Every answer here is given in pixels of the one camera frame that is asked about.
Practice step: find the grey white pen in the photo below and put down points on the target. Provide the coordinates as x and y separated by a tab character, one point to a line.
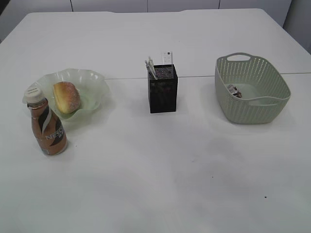
151	65

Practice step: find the pale green glass plate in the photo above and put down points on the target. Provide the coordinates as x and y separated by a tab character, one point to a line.
91	86

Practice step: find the sugared bread roll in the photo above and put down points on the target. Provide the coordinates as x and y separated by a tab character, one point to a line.
66	97

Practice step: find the beige green pen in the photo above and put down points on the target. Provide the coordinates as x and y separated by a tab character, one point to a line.
151	70

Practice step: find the clear plastic ruler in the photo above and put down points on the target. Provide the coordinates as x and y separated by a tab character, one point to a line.
167	58

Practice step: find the black mesh pen holder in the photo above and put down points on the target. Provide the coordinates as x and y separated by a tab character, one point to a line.
162	92

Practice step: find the pink white paper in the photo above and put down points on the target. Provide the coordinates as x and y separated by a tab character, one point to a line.
234	91

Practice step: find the green woven plastic basket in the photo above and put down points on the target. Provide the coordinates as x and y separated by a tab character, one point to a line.
264	91

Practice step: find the brown coffee bottle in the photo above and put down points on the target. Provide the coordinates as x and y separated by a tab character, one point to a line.
46	125

